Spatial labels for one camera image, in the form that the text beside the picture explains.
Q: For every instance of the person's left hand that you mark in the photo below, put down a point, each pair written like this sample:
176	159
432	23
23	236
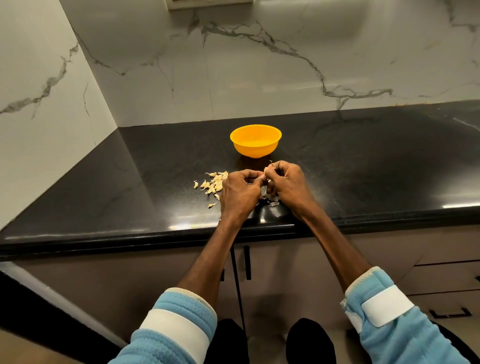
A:
238	195

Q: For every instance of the person's right hand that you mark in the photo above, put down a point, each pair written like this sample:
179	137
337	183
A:
290	187

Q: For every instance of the person's left fingers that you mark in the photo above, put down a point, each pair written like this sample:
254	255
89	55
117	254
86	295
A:
249	174

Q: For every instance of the person's right fingers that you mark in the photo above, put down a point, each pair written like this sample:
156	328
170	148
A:
276	169

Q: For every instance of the garlic clove being peeled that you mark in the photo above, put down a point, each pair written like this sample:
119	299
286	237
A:
265	173

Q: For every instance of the person's right forearm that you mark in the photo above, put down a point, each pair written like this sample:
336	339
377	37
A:
333	251

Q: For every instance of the person's left forearm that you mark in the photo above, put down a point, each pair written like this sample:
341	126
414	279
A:
210	262

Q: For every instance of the heap of garlic peels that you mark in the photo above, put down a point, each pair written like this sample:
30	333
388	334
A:
273	202

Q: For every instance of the orange plastic bowl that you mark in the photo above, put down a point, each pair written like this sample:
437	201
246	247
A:
255	140

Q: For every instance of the pile of garlic cloves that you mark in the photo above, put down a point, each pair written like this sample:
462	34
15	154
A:
215	183

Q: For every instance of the beige cabinet door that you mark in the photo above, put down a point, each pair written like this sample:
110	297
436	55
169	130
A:
292	277
123	285

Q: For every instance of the person's left leg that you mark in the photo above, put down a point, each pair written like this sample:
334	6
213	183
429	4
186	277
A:
227	343

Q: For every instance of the person's leg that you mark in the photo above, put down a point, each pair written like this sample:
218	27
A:
227	343
310	343

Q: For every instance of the person's left light blue sleeve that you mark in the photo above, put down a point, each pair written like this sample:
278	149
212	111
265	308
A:
176	330

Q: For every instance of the person's light blue sleeve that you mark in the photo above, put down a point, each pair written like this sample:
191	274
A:
393	326
176	330

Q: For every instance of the person's right leg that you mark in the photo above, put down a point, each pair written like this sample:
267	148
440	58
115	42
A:
310	343

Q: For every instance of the person's right light blue sleeve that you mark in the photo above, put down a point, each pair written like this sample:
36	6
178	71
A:
393	326

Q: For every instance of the beige drawer front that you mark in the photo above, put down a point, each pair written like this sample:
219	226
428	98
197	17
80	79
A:
442	303
446	277

